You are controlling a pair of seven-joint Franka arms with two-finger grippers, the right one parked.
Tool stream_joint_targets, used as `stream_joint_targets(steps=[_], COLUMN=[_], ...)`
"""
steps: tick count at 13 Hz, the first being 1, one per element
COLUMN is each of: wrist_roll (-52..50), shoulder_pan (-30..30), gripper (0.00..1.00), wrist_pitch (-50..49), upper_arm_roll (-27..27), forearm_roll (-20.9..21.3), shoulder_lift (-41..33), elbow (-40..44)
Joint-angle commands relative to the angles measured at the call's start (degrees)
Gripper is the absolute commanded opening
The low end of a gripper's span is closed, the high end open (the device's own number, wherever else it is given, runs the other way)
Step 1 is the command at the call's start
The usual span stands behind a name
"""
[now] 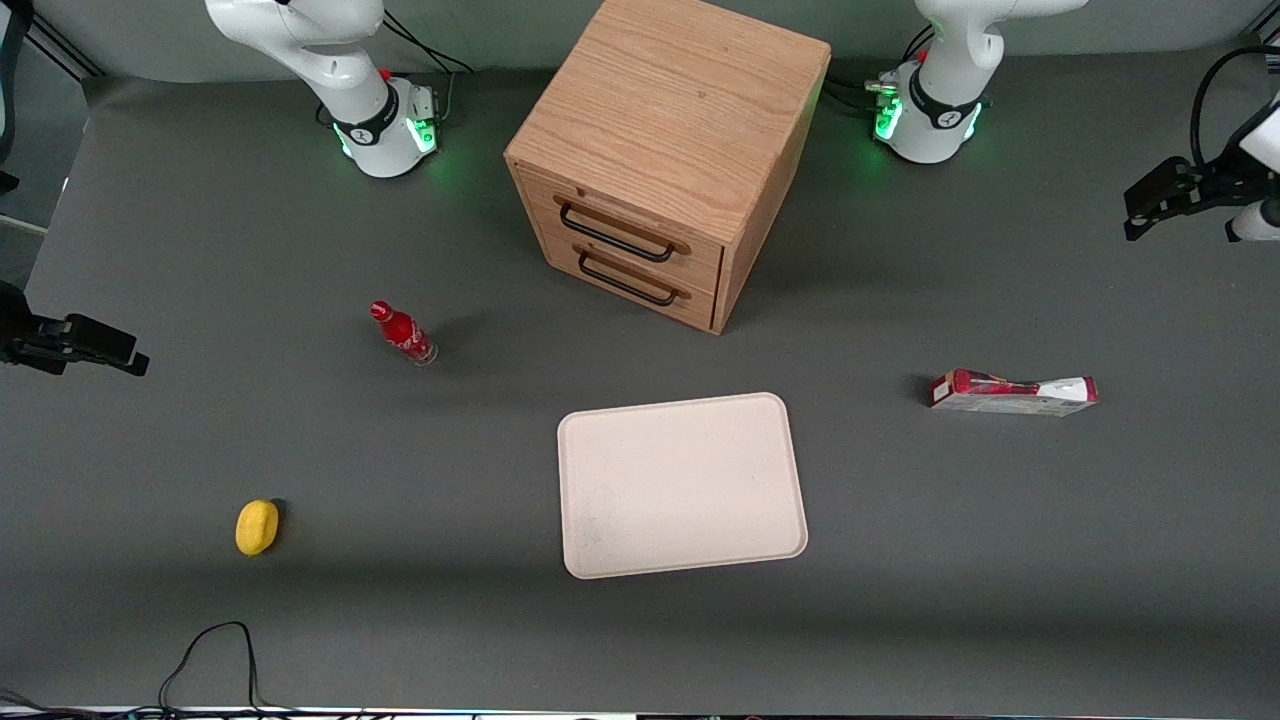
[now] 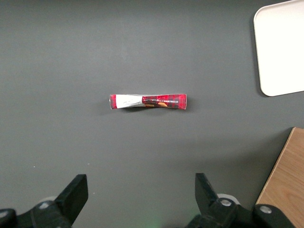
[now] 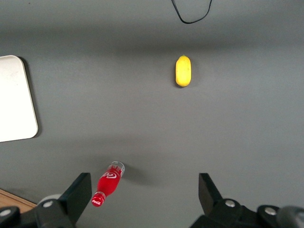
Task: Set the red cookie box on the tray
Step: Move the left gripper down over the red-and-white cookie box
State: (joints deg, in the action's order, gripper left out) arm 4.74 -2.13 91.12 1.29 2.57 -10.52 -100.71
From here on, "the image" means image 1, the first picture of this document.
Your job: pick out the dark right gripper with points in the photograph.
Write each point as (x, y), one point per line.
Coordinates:
(20, 330)

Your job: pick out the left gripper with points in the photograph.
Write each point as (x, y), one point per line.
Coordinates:
(1207, 187)

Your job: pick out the red cookie box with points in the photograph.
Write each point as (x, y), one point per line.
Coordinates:
(1010, 392)

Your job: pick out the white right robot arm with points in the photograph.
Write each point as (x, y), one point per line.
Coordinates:
(330, 50)

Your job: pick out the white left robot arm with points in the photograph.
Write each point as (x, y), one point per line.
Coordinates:
(945, 70)

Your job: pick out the beige rectangular tray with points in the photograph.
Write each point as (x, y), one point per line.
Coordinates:
(682, 485)

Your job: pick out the grey table mat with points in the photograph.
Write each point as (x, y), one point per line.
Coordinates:
(300, 450)

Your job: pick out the yellow lemon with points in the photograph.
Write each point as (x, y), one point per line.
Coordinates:
(256, 527)

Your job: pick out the black stand pole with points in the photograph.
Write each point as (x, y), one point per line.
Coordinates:
(12, 90)

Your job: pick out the red cola bottle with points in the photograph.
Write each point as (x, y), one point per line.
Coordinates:
(405, 335)

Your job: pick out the wooden drawer cabinet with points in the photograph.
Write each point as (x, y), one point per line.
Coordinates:
(670, 110)

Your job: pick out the wooden drawer front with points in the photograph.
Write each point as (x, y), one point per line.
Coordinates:
(625, 290)
(630, 215)

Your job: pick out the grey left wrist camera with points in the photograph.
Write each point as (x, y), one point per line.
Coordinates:
(1255, 222)

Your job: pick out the black frame bar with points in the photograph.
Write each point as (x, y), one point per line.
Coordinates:
(62, 50)

